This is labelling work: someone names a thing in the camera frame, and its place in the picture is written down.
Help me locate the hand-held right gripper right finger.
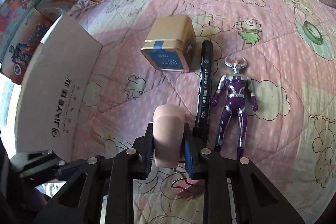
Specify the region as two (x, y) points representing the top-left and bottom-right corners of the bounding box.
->
(184, 123), (306, 224)

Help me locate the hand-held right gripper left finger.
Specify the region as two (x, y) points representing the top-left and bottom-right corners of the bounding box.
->
(31, 123), (155, 224)

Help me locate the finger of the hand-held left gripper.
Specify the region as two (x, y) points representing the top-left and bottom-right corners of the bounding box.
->
(20, 161), (88, 180)
(10, 150), (66, 174)

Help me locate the pink stapler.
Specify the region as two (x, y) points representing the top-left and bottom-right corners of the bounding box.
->
(153, 105), (185, 169)

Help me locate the pink binder clip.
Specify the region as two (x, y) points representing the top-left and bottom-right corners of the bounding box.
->
(172, 177), (205, 201)

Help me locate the black marker pen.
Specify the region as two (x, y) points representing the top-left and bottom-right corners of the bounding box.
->
(193, 40), (214, 140)

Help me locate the purple action figure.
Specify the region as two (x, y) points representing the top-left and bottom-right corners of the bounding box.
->
(211, 57), (259, 160)

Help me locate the white cardboard box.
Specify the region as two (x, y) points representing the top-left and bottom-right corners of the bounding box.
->
(14, 14), (103, 161)

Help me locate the gold square tin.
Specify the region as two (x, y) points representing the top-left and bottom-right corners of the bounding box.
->
(140, 15), (197, 73)

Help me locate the robot picture toy box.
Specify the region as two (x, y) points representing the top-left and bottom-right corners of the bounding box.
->
(0, 7), (54, 85)

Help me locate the colourful cartoon toy box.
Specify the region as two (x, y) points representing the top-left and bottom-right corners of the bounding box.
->
(0, 0), (42, 38)

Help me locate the green tape roll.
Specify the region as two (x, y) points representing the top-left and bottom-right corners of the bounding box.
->
(302, 21), (324, 45)

